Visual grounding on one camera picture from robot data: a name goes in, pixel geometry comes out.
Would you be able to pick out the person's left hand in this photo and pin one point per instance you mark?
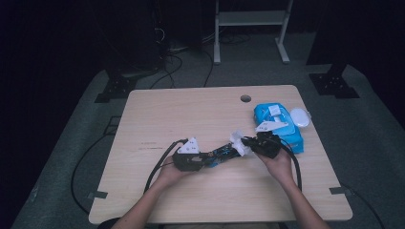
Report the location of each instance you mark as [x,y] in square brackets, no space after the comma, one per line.
[172,175]

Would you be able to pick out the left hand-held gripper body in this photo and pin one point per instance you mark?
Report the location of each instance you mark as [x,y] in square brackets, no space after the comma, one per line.
[187,159]

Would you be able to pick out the blue toy car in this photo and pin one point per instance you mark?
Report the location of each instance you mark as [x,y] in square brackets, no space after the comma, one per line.
[224,152]

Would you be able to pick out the black stand base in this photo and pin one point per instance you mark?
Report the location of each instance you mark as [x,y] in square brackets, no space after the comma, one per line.
[332,84]
[117,87]

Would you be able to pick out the white wet wipe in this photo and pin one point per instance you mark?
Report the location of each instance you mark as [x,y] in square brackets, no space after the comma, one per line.
[278,119]
[237,143]

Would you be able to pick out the grey tape strip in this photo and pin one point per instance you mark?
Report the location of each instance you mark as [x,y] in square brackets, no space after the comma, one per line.
[339,190]
[97,194]

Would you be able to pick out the white metal stand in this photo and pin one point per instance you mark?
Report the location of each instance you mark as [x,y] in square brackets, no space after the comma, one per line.
[251,18]

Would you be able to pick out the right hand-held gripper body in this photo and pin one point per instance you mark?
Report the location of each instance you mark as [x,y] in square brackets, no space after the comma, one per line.
[267,144]

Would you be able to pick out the person's right hand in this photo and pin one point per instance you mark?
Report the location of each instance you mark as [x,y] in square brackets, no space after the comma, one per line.
[278,168]

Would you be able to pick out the blue wet wipe pack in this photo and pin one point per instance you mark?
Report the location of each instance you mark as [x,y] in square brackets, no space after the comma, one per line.
[294,137]

